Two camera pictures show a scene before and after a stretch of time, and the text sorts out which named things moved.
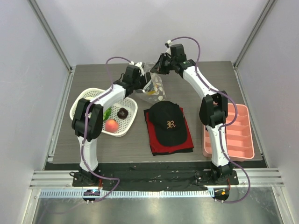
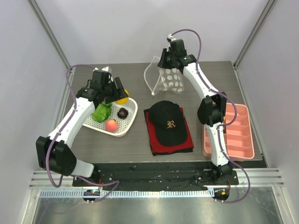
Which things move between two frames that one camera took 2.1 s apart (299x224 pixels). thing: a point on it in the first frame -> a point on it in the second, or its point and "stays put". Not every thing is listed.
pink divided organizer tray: [239, 135] stays put
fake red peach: [111, 126] stays put
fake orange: [150, 92] -> [124, 101]
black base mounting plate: [170, 176] stays put
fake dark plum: [122, 113] stays put
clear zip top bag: [154, 88] -> [160, 79]
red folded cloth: [157, 149] stays put
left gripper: [143, 79] -> [119, 93]
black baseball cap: [169, 122] stays put
